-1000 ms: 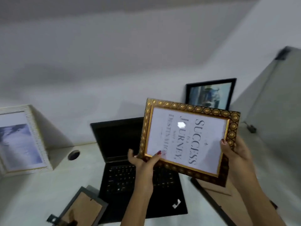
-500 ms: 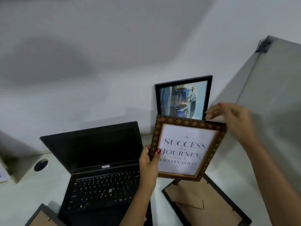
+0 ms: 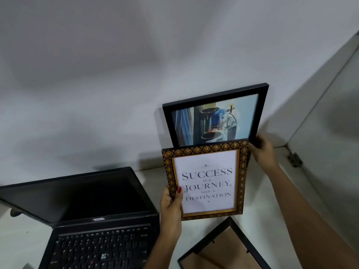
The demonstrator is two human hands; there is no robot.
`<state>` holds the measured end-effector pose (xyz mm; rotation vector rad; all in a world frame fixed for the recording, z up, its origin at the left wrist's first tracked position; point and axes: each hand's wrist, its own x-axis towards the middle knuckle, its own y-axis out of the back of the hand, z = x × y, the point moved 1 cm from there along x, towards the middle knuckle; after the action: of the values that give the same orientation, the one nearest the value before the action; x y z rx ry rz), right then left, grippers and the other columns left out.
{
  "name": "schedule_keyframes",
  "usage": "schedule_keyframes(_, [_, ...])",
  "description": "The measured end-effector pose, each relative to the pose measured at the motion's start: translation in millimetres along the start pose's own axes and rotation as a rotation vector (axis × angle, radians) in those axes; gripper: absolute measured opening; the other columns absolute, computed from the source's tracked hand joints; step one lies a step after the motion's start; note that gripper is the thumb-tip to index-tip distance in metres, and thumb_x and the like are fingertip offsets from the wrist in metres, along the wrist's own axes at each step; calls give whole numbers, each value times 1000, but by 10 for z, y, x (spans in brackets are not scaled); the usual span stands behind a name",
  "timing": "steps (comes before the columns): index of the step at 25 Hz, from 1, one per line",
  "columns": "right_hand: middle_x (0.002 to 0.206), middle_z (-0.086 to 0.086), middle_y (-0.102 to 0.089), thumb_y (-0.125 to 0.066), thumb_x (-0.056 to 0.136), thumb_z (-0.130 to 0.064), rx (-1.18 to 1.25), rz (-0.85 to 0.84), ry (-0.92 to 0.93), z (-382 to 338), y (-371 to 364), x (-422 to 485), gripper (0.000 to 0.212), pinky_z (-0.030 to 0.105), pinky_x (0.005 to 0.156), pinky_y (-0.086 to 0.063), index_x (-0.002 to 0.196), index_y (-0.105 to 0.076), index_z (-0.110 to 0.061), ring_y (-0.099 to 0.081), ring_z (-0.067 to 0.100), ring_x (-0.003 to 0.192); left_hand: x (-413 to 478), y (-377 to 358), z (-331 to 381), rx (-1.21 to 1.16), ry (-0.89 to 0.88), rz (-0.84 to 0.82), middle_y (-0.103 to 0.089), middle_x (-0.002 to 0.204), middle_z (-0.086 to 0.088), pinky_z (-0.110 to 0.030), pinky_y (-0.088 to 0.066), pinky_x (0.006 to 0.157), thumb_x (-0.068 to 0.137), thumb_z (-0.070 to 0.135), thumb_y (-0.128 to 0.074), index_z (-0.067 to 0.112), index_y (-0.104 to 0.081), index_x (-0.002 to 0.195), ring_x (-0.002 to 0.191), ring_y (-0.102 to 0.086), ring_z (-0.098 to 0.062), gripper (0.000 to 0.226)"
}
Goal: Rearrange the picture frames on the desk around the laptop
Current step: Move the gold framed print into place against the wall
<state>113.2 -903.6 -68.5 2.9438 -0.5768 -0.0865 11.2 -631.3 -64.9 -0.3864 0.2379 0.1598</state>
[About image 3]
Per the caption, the person's left forearm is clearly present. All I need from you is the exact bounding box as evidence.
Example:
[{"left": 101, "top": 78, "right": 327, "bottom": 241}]
[{"left": 143, "top": 235, "right": 180, "bottom": 269}]

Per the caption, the person's left hand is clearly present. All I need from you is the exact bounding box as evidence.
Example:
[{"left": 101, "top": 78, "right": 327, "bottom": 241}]
[{"left": 159, "top": 185, "right": 183, "bottom": 241}]

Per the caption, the black framed painting picture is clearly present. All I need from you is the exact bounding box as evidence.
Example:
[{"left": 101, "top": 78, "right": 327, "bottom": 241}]
[{"left": 162, "top": 83, "right": 269, "bottom": 149}]

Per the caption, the person's right forearm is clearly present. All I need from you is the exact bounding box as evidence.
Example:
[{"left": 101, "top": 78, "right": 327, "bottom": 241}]
[{"left": 267, "top": 165, "right": 359, "bottom": 269}]

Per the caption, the frosted glass partition panel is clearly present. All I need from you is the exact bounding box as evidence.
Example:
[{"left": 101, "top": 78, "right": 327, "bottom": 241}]
[{"left": 286, "top": 31, "right": 359, "bottom": 244}]

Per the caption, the black picture frame brown backing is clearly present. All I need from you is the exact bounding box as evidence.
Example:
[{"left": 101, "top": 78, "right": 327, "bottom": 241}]
[{"left": 177, "top": 217, "right": 271, "bottom": 269}]

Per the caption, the black laptop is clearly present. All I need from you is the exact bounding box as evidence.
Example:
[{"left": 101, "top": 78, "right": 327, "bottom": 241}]
[{"left": 0, "top": 166, "right": 160, "bottom": 269}]

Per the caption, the gold patterned quote picture frame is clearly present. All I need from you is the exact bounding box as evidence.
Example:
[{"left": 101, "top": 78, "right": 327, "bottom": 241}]
[{"left": 162, "top": 139, "right": 249, "bottom": 221}]

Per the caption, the metal glass hinge bracket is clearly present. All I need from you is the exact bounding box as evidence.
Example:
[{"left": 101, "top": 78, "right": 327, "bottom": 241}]
[{"left": 287, "top": 152, "right": 303, "bottom": 168}]

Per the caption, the person's right hand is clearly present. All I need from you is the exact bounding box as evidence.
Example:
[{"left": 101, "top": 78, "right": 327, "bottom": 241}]
[{"left": 248, "top": 133, "right": 279, "bottom": 172}]

